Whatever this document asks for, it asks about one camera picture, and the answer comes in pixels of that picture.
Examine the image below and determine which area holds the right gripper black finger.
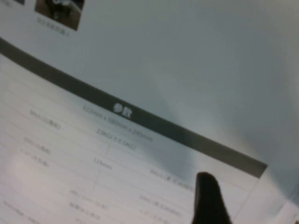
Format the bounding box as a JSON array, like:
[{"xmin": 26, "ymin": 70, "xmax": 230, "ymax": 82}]
[{"xmin": 191, "ymin": 172, "xmax": 232, "ymax": 224}]

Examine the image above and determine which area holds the white product catalog book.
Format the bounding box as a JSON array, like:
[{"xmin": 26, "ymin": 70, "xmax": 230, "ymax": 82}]
[{"xmin": 0, "ymin": 0, "xmax": 299, "ymax": 224}]

